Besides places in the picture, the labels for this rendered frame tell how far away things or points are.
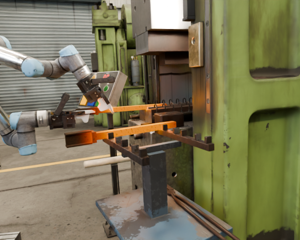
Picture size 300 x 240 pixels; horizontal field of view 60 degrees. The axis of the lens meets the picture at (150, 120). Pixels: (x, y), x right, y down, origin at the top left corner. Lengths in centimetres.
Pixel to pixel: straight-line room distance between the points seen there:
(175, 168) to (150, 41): 61
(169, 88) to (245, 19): 71
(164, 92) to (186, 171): 54
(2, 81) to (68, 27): 268
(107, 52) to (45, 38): 347
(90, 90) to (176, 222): 71
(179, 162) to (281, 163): 45
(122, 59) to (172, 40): 484
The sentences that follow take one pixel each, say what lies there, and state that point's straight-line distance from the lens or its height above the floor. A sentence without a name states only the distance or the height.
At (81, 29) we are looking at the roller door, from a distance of 941.
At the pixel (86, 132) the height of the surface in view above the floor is 99.
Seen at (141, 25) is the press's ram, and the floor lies 140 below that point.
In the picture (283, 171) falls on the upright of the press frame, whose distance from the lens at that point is 133.
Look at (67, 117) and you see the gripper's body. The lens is 125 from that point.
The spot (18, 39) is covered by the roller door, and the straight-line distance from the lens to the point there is 934.
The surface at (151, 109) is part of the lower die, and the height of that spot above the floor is 99.
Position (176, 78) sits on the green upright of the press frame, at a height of 113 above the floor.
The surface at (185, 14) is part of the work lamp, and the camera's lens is 117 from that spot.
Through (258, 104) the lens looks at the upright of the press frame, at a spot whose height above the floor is 103.
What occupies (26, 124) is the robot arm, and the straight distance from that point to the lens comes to 125.
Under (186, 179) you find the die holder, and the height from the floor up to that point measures 66.
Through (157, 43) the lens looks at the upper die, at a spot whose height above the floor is 131.
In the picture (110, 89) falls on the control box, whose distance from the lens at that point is 172.
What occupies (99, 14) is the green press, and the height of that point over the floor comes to 256.
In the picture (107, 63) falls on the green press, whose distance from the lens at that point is 624.
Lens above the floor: 116
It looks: 10 degrees down
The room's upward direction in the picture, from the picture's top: 3 degrees counter-clockwise
